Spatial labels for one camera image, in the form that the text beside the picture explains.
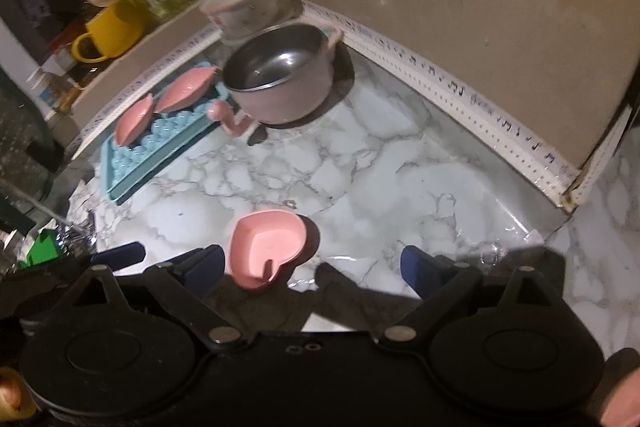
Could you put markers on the small jar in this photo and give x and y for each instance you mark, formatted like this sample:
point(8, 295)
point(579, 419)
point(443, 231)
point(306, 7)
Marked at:
point(50, 94)

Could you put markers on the clear glass cup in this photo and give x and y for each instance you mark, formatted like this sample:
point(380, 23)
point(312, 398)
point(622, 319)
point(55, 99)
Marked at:
point(291, 4)

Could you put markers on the yellow mug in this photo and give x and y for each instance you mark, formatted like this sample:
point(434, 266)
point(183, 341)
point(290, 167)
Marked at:
point(117, 32)

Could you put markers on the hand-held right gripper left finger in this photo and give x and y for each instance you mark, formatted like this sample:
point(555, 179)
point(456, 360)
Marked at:
point(202, 264)

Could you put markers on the white ceramic bowl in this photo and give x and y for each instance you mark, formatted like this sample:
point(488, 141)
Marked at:
point(240, 7)

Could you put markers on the pink heart-shaped bowl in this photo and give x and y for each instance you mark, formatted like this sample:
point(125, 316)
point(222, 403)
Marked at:
point(270, 242)

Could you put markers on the green plastic object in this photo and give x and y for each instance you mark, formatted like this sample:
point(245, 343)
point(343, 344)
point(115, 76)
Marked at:
point(42, 249)

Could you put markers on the person's right hand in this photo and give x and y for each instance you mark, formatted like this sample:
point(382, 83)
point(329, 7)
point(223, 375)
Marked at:
point(625, 399)

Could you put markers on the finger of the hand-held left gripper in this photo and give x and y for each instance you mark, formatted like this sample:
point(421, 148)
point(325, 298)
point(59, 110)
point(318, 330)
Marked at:
point(122, 254)

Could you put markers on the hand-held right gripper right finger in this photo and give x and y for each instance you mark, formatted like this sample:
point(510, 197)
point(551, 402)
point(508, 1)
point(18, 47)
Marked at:
point(412, 269)

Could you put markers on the pink leaf-shaped dish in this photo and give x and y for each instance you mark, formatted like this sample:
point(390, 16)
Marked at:
point(132, 119)
point(190, 89)

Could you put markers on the person's left hand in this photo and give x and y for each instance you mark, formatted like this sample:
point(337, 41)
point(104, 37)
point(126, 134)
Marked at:
point(11, 394)

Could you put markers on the blue bubble silicone tray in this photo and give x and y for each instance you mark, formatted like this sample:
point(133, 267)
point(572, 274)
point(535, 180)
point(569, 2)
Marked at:
point(140, 157)

